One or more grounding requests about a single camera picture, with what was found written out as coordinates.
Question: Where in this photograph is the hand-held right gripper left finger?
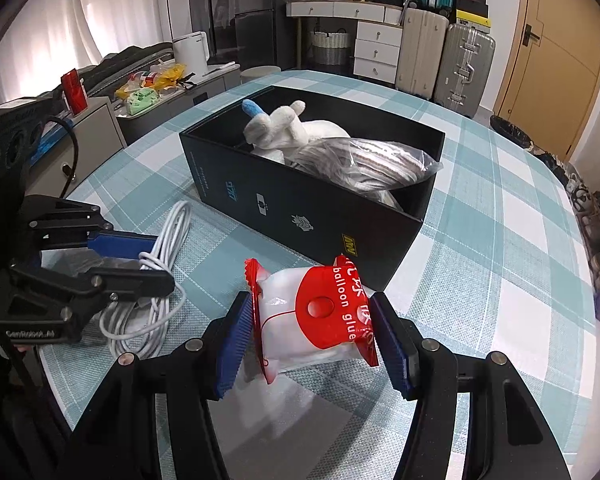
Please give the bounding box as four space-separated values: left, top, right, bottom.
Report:
70 290 253 480

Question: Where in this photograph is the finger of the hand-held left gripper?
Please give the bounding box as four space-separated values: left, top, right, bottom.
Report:
22 196 159 262
10 267 177 307

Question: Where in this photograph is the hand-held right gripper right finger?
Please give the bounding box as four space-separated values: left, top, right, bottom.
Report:
369 291 573 480

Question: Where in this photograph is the white cable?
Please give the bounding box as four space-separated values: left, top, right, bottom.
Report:
100 200 191 361

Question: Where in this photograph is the red white glue packet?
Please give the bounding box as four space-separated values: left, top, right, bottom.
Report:
244 255 381 386

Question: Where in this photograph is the black cardboard box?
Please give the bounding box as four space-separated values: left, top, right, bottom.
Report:
179 85 447 293

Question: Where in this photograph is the bagged cream rope coil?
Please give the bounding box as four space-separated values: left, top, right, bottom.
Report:
285 137 444 197

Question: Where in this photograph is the grey nightstand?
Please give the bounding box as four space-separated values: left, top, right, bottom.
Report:
0 96 129 197

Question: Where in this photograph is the red box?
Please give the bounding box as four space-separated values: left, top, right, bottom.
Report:
61 69 89 115

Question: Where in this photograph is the green packet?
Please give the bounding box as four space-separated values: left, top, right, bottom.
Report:
125 87 160 116

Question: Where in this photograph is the black zippered bag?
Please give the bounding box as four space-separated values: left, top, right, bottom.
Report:
55 42 176 107

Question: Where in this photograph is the yellow snack bag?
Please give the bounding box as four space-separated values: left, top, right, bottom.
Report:
117 62 186 99

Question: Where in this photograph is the white curtain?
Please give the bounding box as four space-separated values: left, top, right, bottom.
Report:
10 0 181 97

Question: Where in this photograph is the low grey cabinet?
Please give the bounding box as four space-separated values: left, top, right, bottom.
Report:
117 62 241 136

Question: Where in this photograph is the white plush toy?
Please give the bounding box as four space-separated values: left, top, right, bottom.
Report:
241 99 354 166

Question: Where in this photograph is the white appliance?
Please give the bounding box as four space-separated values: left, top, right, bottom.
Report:
174 31 212 79

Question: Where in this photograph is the round white stool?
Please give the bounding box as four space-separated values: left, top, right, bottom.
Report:
240 66 281 86

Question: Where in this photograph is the pile of shoes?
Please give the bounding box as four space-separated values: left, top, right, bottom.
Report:
540 152 594 212

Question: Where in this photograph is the dark grey fridge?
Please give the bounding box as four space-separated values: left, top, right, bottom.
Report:
230 0 289 72

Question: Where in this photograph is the dark glass cabinet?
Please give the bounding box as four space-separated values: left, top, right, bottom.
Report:
187 0 236 64

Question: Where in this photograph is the silver suitcase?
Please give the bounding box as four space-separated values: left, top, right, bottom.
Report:
432 22 497 120

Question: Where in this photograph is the beige suitcase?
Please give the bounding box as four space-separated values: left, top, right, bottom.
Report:
395 6 451 101

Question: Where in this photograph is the woven basket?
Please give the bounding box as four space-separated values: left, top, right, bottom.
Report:
311 30 351 65

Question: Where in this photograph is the white dressing table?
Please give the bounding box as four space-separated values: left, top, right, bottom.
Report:
286 0 405 85

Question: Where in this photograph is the wooden door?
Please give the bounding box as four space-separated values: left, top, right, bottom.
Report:
492 0 600 162

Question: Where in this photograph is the black cable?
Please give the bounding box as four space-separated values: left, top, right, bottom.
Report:
42 116 79 199

